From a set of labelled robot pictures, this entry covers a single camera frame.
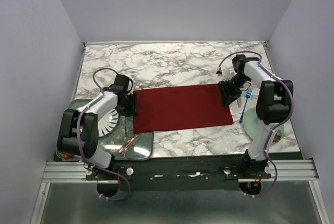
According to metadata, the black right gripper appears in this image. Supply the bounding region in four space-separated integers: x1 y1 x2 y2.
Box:
217 74 249 107

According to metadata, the blue handled fork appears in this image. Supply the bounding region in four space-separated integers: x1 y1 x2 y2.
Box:
239 87 253 124

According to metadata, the dark red cloth napkin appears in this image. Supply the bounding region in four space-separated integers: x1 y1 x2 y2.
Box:
133 84 233 134

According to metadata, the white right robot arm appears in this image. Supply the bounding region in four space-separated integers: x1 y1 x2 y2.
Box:
218 51 294 178

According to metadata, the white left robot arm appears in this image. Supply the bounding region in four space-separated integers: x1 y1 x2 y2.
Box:
57 74 137 180

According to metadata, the silver table knife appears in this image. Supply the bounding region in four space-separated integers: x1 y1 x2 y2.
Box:
237 97 242 108

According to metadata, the silver spoon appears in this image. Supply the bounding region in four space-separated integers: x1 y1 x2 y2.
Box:
124 117 127 140

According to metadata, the light green plate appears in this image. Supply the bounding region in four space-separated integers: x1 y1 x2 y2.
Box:
242 107 285 144

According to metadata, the blue striped white plate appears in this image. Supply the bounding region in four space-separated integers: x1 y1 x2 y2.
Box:
98 109 119 138

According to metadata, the rose gold knife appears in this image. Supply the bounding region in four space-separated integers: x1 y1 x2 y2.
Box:
118 134 138 154

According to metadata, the teal floral serving tray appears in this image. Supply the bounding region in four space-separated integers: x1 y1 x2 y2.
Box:
56 99 154 161

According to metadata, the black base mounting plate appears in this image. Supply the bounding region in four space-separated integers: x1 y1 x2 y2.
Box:
86 155 271 192

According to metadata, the black and orange cup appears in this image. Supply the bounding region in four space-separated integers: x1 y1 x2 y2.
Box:
62 152 71 160

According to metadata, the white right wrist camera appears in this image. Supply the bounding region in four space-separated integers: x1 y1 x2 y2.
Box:
221 70 233 81

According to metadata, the aluminium frame rail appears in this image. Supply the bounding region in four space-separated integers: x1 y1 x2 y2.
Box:
42 158 319 183

